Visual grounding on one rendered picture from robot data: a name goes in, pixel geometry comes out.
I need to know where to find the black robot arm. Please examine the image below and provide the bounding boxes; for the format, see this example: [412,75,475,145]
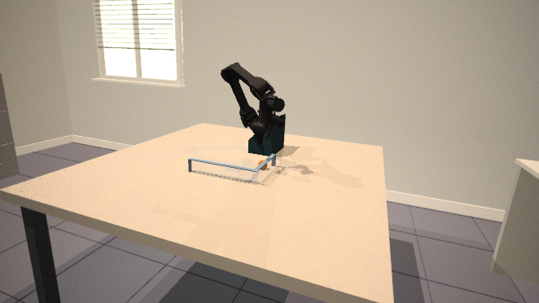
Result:
[221,62,285,129]

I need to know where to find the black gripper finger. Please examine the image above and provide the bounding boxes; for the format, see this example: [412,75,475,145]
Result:
[265,125,275,140]
[253,130,267,145]

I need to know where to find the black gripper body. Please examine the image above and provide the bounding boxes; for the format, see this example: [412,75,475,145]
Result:
[251,108,274,131]

